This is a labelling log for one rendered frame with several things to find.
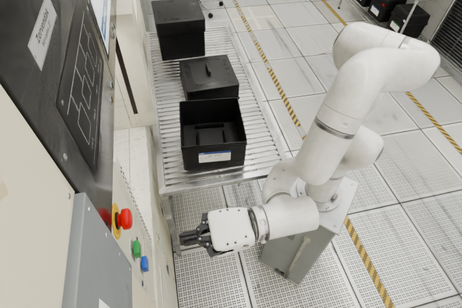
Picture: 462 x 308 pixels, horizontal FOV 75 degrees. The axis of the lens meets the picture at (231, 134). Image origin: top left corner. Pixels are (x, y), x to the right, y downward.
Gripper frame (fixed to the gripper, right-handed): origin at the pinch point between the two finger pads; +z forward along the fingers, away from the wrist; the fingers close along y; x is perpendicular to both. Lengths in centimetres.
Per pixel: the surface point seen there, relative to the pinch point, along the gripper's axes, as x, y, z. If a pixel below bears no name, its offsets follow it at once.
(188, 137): -43, 68, -6
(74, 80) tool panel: 41.6, 8.9, 12.0
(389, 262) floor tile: -120, 9, -117
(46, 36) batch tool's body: 50, 7, 12
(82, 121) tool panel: 37.3, 4.7, 12.0
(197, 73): -34, 104, -17
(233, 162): -41, 47, -24
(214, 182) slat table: -44, 41, -14
